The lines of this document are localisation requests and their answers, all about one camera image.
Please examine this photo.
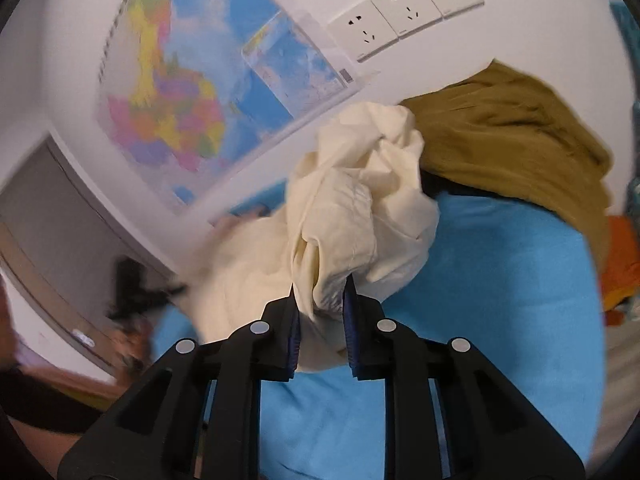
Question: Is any cream large garment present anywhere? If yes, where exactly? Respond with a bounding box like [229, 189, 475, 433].
[178, 102, 439, 372]

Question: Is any orange garment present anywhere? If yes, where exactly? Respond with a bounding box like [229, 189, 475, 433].
[600, 216, 639, 326]

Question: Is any black garment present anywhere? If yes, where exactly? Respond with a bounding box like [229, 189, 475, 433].
[420, 170, 483, 198]

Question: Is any teal plastic upper basket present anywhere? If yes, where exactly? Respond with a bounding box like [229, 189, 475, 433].
[610, 0, 640, 72]

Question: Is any wooden grey door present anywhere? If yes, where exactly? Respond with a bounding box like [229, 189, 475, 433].
[1, 138, 170, 372]

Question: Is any olive brown garment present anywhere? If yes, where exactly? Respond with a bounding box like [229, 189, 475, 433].
[401, 61, 612, 270]

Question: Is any white wall socket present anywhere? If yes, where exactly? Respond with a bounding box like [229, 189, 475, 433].
[328, 0, 398, 62]
[371, 0, 442, 38]

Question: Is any colourful wall map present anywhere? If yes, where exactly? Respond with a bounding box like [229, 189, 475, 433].
[96, 0, 361, 214]

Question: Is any white left wall socket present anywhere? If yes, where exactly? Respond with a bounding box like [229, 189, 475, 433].
[328, 0, 398, 62]

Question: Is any white middle wall socket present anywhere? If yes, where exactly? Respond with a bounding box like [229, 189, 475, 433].
[371, 0, 442, 38]

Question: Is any blue floral bed sheet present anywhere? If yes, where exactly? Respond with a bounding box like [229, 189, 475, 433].
[150, 179, 608, 480]

